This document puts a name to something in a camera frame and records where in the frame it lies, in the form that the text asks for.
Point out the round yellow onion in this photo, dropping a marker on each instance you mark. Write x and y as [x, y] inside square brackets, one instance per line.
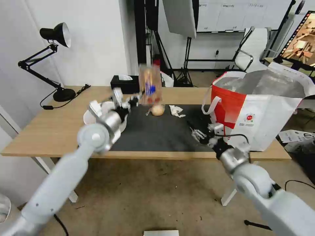
[157, 110]

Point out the black tissue box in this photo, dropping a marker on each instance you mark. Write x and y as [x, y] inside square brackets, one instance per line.
[124, 86]

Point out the black desk lamp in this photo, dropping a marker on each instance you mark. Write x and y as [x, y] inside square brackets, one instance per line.
[62, 94]

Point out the black tool on floor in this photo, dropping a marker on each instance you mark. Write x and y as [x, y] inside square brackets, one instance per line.
[256, 224]

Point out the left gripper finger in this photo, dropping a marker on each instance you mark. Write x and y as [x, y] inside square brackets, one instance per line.
[137, 103]
[140, 96]

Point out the clear plastic bottle blue label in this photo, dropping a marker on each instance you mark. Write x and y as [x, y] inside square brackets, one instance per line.
[150, 84]

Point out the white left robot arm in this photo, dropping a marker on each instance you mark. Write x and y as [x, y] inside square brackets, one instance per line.
[64, 169]

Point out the computer monitor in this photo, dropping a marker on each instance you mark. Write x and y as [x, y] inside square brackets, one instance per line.
[299, 41]

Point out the black light stand tripod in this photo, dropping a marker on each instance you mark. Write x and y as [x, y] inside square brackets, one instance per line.
[188, 61]

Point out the white robot front shell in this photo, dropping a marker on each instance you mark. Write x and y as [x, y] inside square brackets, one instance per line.
[161, 233]

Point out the white bowl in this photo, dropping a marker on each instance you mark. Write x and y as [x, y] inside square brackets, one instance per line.
[89, 119]

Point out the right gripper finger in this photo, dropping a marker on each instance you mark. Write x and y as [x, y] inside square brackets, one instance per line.
[206, 123]
[198, 134]

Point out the white wall board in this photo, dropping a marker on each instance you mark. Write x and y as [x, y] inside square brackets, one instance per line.
[221, 14]

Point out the black table mat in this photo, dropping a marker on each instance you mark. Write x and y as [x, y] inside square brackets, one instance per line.
[160, 132]

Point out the crumpled white tissue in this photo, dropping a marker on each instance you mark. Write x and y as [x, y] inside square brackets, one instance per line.
[176, 110]

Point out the white printed cardboard box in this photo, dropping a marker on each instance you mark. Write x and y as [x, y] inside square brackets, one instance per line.
[295, 136]

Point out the white office chair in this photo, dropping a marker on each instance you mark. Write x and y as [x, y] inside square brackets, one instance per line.
[248, 54]

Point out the white desk leg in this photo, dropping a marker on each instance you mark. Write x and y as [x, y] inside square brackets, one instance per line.
[57, 174]
[228, 195]

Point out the white softbox reflector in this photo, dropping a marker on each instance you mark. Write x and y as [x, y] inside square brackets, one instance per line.
[179, 17]

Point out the red white takeout bag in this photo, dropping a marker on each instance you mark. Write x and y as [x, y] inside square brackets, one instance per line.
[258, 118]

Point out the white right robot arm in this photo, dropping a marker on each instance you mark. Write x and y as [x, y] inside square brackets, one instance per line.
[265, 194]

